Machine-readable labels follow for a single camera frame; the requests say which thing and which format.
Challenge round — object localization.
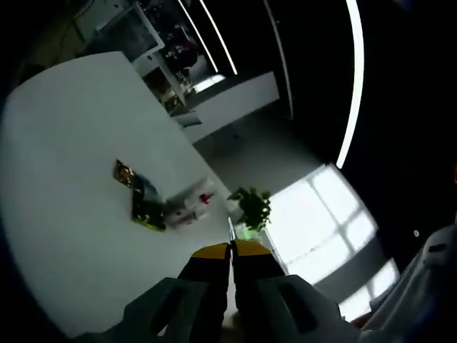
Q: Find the white skincare bottle red collar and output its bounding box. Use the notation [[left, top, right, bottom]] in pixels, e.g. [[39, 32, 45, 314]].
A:
[[191, 184, 218, 217]]

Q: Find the white skincare tube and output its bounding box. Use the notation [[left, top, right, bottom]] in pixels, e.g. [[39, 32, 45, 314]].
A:
[[165, 175, 211, 212]]

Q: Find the frosted white partition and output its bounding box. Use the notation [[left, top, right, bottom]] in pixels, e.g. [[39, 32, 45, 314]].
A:
[[94, 5, 166, 64]]

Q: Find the bright window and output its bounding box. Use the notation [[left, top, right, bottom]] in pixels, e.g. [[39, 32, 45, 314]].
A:
[[266, 163, 403, 324]]

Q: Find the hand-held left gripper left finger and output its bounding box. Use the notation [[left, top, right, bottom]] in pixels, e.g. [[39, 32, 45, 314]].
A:
[[73, 242, 232, 343]]

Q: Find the gold foil packet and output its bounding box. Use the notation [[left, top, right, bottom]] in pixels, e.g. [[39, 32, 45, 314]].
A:
[[113, 158, 137, 187]]

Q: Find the potted green plant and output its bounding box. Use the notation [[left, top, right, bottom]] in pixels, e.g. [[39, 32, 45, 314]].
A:
[[227, 186, 273, 232]]

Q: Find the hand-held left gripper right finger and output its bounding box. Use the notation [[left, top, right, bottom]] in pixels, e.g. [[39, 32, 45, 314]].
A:
[[231, 239, 360, 343]]

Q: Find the white low shelf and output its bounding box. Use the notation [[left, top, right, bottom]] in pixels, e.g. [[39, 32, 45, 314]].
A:
[[141, 65, 189, 117]]

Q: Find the curved ceiling light strip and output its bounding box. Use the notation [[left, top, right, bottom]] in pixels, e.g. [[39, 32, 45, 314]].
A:
[[335, 0, 365, 169]]

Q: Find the green packet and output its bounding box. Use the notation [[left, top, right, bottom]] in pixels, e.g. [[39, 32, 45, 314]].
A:
[[130, 174, 168, 232]]

